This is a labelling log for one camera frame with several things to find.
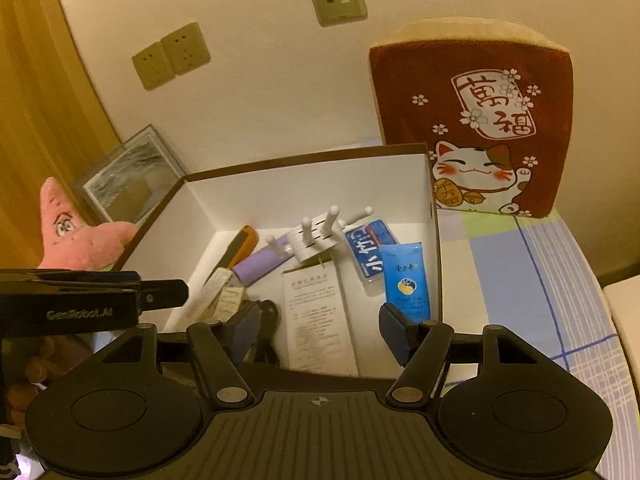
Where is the black cable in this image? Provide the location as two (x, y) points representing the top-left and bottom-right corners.
(240, 300), (281, 363)

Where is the white blue toothpaste tube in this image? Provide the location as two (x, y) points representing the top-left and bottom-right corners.
(177, 267), (246, 331)

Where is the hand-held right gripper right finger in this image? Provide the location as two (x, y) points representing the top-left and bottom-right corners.
(378, 302), (543, 406)

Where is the white router with antennas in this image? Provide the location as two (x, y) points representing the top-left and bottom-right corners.
(265, 205), (375, 263)

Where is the wooden panel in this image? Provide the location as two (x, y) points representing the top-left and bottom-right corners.
(0, 0), (121, 271)

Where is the clear blue-label floss pick box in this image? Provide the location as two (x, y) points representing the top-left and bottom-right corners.
(345, 219), (401, 296)

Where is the purple tube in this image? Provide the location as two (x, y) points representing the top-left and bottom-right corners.
(234, 245), (293, 288)

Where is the red cat-print cushion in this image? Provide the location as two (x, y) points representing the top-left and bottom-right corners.
(368, 16), (573, 218)

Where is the orange and black device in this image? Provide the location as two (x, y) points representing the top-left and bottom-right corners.
(220, 226), (258, 271)

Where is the pink starfish plush toy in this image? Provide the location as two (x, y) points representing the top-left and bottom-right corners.
(37, 176), (141, 271)

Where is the person's left hand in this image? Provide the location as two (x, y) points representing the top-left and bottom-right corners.
(5, 335), (93, 423)

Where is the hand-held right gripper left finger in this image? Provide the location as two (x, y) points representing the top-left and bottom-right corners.
(97, 302), (262, 407)

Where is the blue packet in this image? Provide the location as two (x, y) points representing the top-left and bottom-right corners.
(378, 242), (432, 323)

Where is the brown cardboard storage box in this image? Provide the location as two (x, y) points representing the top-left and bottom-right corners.
(116, 142), (443, 378)

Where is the framed picture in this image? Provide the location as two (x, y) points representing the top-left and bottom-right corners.
(70, 125), (188, 226)

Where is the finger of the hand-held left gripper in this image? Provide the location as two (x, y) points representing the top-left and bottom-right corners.
(0, 270), (143, 288)
(137, 280), (190, 313)

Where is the tall white printed box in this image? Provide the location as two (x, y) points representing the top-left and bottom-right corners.
(281, 262), (361, 378)

